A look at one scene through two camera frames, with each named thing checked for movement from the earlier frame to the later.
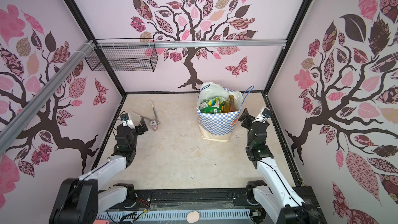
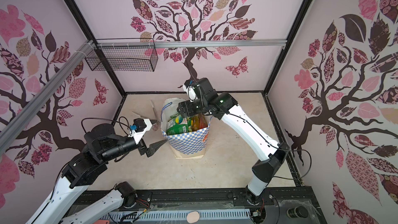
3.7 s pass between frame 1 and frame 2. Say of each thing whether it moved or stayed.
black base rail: stayed
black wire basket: stayed
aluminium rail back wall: stayed
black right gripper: moved
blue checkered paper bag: moved
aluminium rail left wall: stayed
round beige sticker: stayed
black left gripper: moved
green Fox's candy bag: moved
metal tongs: stayed
